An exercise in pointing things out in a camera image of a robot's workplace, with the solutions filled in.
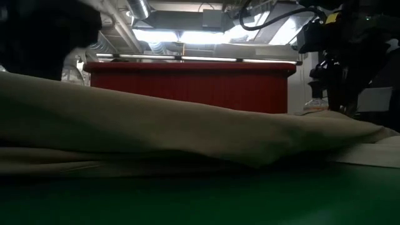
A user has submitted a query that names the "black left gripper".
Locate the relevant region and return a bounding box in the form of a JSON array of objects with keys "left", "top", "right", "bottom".
[{"left": 0, "top": 0, "right": 103, "bottom": 81}]

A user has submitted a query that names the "clear spray bottle pale-green trigger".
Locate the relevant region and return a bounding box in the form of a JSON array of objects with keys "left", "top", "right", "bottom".
[{"left": 61, "top": 46, "right": 92, "bottom": 87}]

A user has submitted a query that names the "green table mat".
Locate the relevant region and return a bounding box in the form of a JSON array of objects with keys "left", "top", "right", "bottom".
[{"left": 0, "top": 162, "right": 400, "bottom": 225}]

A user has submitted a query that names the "grey flat panel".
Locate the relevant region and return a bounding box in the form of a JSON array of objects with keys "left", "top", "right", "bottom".
[{"left": 357, "top": 86, "right": 394, "bottom": 113}]

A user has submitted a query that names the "bright ceiling light panel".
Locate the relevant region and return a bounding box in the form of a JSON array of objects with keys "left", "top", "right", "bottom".
[{"left": 132, "top": 28, "right": 238, "bottom": 44}]

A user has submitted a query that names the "red plastic laundry basket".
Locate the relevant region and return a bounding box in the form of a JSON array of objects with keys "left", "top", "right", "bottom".
[{"left": 83, "top": 61, "right": 297, "bottom": 115}]

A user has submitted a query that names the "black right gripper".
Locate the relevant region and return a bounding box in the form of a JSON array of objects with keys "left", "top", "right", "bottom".
[{"left": 321, "top": 12, "right": 391, "bottom": 116}]

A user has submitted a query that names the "small yellow tag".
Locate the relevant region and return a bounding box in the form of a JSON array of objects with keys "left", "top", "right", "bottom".
[{"left": 324, "top": 12, "right": 340, "bottom": 25}]

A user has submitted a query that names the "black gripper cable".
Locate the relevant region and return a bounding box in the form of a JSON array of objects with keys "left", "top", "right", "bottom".
[{"left": 239, "top": 0, "right": 328, "bottom": 32}]

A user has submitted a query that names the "beige shirt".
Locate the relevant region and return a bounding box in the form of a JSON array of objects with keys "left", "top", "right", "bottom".
[{"left": 0, "top": 71, "right": 400, "bottom": 179}]

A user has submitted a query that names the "silver overhead bar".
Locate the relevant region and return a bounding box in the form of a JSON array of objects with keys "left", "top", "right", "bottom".
[{"left": 95, "top": 52, "right": 303, "bottom": 66}]

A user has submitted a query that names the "round silver air duct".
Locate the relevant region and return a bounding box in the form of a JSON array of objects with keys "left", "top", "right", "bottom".
[{"left": 126, "top": 0, "right": 153, "bottom": 20}]

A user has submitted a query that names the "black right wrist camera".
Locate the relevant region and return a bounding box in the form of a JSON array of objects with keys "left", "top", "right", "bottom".
[{"left": 298, "top": 18, "right": 328, "bottom": 54}]

